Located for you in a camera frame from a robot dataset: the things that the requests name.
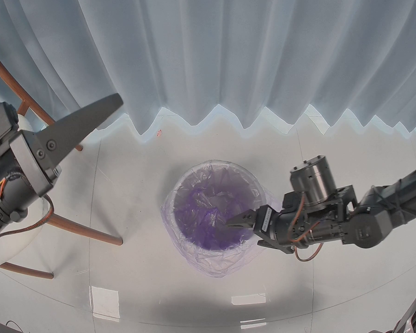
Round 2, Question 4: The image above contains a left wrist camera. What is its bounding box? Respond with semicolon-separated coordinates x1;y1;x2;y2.
0;103;20;148

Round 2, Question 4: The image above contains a pale blue curtain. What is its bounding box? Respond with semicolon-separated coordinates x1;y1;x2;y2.
0;0;416;139

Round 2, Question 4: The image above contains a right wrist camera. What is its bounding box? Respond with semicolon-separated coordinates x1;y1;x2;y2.
282;191;306;218

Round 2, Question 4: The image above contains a white cushioned wooden chair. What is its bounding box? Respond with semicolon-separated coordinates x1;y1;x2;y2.
0;23;123;279

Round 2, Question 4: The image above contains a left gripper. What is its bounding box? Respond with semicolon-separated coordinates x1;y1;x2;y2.
0;93;123;207

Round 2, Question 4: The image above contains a purple plastic bag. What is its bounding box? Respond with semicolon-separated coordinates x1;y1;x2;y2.
160;159;274;278

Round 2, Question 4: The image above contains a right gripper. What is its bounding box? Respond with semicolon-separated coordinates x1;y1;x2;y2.
255;205;311;256

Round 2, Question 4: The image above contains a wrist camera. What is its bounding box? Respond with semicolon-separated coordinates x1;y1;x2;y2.
282;191;306;218
0;103;20;148

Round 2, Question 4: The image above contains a white trash bin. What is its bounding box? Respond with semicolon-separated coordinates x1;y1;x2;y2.
173;162;264;252

